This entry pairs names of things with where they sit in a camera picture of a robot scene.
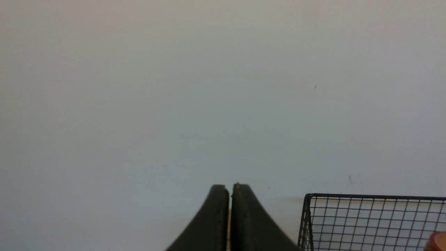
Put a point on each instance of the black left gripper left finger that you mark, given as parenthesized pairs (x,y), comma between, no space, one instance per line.
(207,231)

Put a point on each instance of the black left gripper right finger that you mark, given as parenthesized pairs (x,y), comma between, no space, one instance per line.
(252,228)

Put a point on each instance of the soy sauce bottle red cap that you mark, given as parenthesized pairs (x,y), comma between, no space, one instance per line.
(436,242)

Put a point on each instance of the black wire mesh shelf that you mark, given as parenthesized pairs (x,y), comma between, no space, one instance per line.
(346,222)

